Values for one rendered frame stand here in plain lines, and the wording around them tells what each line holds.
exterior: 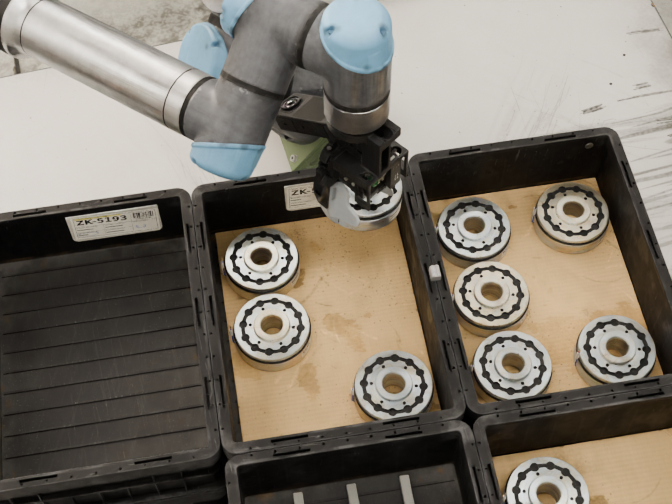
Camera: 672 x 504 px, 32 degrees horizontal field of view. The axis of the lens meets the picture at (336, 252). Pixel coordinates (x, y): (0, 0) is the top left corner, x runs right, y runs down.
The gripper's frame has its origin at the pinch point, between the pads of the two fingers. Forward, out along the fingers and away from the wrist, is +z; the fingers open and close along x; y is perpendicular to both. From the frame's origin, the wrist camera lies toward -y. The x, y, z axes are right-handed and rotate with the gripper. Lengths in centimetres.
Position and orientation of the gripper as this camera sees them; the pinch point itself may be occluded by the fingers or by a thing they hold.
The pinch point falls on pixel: (344, 201)
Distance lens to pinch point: 153.1
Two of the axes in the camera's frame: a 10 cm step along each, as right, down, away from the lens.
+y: 7.3, 5.7, -3.7
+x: 6.8, -6.3, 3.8
